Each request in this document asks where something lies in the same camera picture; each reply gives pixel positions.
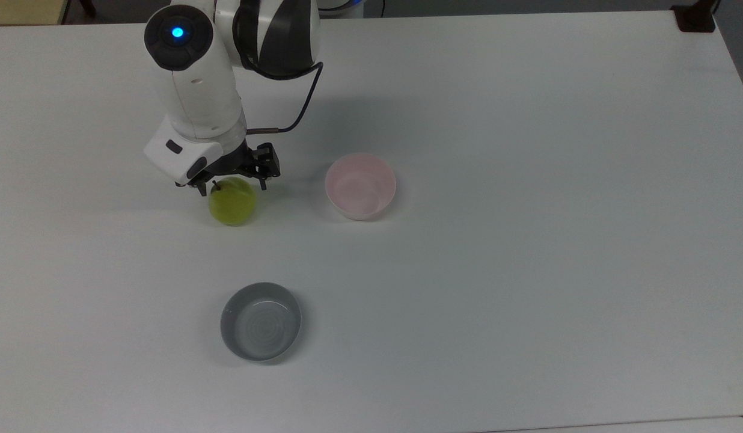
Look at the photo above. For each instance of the dark furniture leg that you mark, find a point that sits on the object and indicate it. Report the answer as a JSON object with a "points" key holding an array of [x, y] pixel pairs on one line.
{"points": [[88, 7]]}

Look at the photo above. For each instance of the green apple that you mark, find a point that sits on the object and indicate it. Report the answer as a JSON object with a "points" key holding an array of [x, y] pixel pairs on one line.
{"points": [[233, 204]]}

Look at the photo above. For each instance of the pink bowl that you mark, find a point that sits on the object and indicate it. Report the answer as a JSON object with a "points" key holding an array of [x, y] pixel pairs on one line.
{"points": [[360, 187]]}

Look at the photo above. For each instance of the grey bowl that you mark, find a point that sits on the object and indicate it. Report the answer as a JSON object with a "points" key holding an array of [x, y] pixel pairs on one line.
{"points": [[261, 323]]}

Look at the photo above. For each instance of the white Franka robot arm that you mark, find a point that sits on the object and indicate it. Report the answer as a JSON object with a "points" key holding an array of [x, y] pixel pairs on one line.
{"points": [[203, 102]]}

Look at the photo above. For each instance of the black camera stand base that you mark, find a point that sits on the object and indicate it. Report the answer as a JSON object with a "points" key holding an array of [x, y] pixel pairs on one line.
{"points": [[696, 18]]}

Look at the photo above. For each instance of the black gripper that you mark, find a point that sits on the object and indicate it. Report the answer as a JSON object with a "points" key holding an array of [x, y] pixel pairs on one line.
{"points": [[256, 159]]}

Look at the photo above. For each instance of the tan wooden furniture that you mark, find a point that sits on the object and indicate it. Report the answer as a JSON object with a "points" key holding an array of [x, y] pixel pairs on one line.
{"points": [[23, 11]]}

